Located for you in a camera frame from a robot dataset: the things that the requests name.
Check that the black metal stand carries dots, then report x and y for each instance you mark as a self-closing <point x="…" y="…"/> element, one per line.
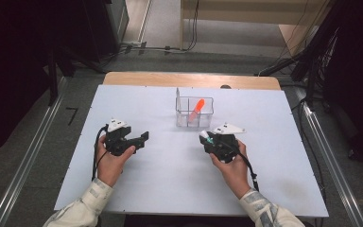
<point x="53" y="75"/>

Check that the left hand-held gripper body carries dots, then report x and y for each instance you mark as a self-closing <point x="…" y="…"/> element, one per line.
<point x="118" y="140"/>

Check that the black tripod stand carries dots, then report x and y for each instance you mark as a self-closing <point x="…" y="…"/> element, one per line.
<point x="308" y="60"/>

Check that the person's left hand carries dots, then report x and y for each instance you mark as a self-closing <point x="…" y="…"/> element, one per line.
<point x="112" y="167"/>

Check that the person's right hand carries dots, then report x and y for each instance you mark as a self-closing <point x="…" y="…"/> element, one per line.
<point x="233" y="173"/>

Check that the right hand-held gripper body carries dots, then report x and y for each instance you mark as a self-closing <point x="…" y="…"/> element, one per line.
<point x="225" y="145"/>

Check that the orange highlighter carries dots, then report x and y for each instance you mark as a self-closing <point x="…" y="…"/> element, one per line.
<point x="196" y="110"/>

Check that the dark cabinet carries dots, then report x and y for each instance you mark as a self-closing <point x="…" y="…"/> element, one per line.
<point x="107" y="28"/>

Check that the metal floor rail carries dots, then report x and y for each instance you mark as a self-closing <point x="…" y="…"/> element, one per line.
<point x="28" y="154"/>
<point x="331" y="157"/>

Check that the clear acrylic organizer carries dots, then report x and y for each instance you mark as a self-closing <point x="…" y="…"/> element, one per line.
<point x="195" y="116"/>

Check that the light wooden furniture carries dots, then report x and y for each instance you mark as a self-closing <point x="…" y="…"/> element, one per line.
<point x="233" y="12"/>

